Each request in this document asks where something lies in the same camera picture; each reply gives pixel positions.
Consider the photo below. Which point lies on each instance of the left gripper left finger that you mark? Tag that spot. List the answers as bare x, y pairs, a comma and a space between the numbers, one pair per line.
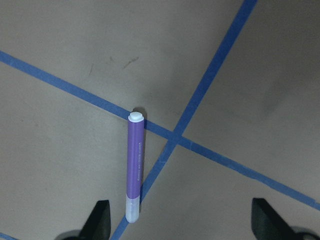
97, 225

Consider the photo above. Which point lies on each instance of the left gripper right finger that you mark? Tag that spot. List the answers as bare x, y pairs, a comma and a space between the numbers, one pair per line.
267, 224

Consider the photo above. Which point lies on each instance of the purple pen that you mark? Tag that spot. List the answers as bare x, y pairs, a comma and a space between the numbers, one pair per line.
135, 154

